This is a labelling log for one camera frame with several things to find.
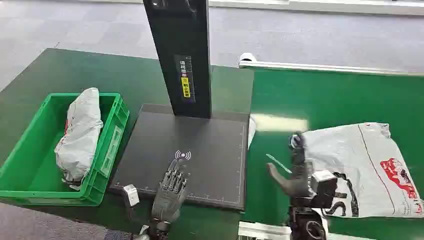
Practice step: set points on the pale green strip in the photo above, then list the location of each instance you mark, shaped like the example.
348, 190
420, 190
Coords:
278, 163

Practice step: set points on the white rail end cap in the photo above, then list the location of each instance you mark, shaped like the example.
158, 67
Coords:
247, 57

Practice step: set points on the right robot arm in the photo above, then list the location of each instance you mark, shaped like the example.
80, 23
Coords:
306, 225

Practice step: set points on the black scanner pillar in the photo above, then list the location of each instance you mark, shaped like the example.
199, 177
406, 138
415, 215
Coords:
179, 39

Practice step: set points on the silver conveyor side rail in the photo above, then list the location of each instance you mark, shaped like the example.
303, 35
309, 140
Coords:
331, 67

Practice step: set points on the flat white red-print parcel bag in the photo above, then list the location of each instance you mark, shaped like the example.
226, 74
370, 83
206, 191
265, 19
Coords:
364, 165

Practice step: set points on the crumpled white parcel bag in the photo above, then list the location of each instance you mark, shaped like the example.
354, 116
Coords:
81, 132

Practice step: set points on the white conveyor roller end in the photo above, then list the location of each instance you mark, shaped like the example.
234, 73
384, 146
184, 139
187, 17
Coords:
251, 130

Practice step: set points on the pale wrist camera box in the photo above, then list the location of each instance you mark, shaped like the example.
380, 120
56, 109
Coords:
323, 187
131, 195

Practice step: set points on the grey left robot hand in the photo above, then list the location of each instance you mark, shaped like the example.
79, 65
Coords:
169, 198

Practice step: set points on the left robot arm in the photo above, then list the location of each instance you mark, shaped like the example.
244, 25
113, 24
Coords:
155, 232

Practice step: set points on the black scanner base plate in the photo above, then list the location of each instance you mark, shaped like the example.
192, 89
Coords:
205, 159

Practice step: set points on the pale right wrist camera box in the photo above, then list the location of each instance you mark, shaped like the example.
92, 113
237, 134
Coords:
323, 187

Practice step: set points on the green conveyor belt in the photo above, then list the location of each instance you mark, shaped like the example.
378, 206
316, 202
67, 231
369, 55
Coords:
331, 99

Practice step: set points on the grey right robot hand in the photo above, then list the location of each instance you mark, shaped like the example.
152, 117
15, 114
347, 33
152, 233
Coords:
299, 180

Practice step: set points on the green plastic crate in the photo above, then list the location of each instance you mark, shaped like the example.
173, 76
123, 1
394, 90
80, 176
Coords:
30, 172

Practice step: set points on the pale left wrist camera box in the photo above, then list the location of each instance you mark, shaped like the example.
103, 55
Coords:
131, 195

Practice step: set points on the white conveyor frame edge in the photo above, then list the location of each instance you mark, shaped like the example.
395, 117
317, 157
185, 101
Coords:
261, 231

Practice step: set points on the yellow and black warning label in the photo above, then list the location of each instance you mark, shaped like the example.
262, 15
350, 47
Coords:
186, 82

